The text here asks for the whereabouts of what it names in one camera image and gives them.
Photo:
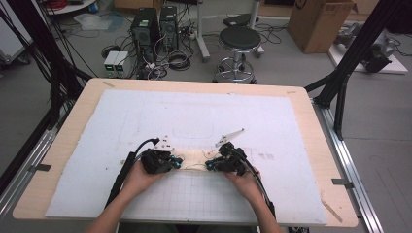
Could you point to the person's right hand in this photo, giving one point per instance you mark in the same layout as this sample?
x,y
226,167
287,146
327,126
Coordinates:
x,y
246,186

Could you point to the slim black computer tower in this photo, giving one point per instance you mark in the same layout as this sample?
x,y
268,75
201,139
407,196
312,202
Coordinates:
x,y
168,27

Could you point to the clear plastic bag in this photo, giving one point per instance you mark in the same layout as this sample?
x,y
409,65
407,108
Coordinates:
x,y
92,22

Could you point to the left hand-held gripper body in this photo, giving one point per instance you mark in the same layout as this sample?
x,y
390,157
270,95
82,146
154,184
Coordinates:
x,y
157,161

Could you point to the white power supply unit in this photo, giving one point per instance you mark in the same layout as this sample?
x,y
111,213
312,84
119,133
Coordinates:
x,y
110,63
122,63

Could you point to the black device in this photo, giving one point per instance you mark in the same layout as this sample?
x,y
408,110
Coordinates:
x,y
377,59

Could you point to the brown cardboard box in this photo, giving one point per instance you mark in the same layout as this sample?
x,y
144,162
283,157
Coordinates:
x,y
319,26

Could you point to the large black computer tower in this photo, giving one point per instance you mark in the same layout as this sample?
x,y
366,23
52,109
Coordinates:
x,y
144,29

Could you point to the cream cloth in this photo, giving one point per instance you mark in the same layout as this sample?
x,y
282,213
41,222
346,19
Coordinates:
x,y
194,158

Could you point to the thin wooden stick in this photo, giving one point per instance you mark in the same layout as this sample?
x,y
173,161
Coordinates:
x,y
331,209

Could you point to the white board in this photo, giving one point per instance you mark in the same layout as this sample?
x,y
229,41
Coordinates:
x,y
396,66

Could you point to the white desk leg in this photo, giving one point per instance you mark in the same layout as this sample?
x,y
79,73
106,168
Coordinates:
x,y
201,32
255,13

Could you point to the black metal frame stand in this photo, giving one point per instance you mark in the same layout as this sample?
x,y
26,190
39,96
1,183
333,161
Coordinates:
x,y
356,48
32,32

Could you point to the person's left hand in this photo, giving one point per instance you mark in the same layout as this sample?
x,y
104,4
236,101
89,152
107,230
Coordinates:
x,y
139,181

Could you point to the grey tape strip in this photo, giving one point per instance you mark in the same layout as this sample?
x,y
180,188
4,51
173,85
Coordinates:
x,y
342,183
40,167

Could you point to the aluminium rail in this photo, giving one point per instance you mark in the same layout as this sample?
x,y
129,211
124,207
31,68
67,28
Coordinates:
x,y
350,161
29,161

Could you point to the black round stool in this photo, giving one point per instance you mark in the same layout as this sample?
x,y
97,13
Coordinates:
x,y
239,39

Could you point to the white grid mat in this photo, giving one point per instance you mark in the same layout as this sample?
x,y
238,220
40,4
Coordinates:
x,y
226,103

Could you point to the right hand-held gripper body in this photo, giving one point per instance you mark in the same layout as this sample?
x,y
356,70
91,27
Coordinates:
x,y
231,161

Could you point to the flat black case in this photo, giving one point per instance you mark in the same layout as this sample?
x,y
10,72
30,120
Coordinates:
x,y
239,20

